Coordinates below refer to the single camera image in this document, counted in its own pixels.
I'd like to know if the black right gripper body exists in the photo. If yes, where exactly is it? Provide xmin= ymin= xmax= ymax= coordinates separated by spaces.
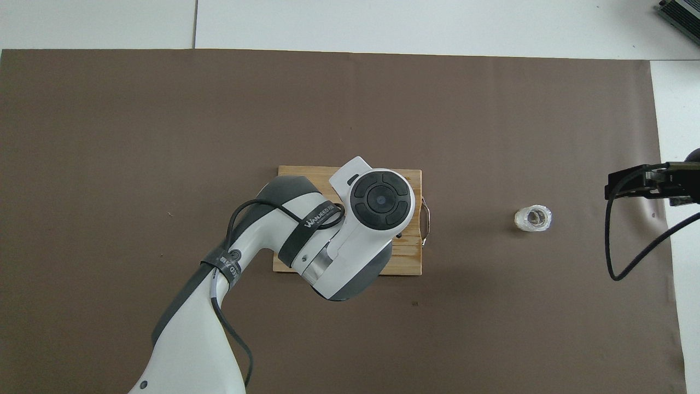
xmin=648 ymin=148 xmax=700 ymax=207

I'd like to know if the clear crinkled plastic cup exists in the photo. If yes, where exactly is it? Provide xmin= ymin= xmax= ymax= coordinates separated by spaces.
xmin=514 ymin=205 xmax=552 ymax=233

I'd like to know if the grey ribbed electronic device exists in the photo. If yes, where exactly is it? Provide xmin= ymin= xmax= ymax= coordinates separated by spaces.
xmin=656 ymin=0 xmax=700 ymax=31

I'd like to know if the wooden cutting board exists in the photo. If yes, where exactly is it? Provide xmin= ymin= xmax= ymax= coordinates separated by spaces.
xmin=272 ymin=165 xmax=423 ymax=276

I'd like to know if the brown paper table mat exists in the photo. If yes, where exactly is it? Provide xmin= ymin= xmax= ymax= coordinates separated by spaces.
xmin=0 ymin=48 xmax=689 ymax=394

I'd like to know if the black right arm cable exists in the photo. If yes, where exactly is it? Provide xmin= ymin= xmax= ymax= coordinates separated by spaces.
xmin=604 ymin=163 xmax=700 ymax=282

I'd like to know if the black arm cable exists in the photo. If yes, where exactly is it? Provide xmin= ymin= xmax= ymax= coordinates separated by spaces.
xmin=604 ymin=163 xmax=700 ymax=282
xmin=211 ymin=198 xmax=346 ymax=386

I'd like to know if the metal cutting board handle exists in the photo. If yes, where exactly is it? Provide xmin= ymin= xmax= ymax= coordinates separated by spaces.
xmin=420 ymin=196 xmax=431 ymax=247

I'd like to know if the black velcro cable strap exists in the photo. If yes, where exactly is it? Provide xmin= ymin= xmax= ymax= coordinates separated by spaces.
xmin=200 ymin=246 xmax=244 ymax=282
xmin=278 ymin=200 xmax=342 ymax=269

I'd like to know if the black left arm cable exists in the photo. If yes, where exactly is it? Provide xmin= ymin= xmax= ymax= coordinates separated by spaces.
xmin=211 ymin=198 xmax=346 ymax=386

